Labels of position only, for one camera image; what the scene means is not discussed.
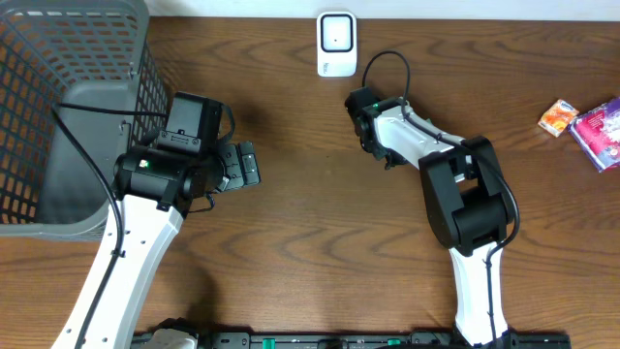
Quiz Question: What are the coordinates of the small orange box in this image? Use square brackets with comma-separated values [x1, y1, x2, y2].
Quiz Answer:
[538, 99, 579, 138]

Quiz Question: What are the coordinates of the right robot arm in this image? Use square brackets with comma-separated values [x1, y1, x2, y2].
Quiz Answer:
[345, 87, 517, 347]

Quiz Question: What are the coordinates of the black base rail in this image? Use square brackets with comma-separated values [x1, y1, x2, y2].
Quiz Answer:
[130, 330, 573, 349]

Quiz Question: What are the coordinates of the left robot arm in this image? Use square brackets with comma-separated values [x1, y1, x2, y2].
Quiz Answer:
[53, 142, 261, 348]

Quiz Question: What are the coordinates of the grey plastic mesh basket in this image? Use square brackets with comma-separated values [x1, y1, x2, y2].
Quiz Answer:
[1, 0, 169, 240]

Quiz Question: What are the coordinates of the purple red tissue pack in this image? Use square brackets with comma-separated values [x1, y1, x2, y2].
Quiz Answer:
[569, 98, 619, 173]

